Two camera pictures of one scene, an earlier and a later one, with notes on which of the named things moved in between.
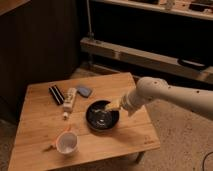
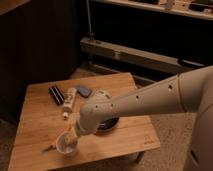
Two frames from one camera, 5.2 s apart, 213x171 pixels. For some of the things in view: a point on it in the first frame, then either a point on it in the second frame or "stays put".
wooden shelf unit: x=149 y=38 stays put
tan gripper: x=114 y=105 -> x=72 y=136
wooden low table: x=75 y=120 stays put
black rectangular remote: x=56 y=95 stays put
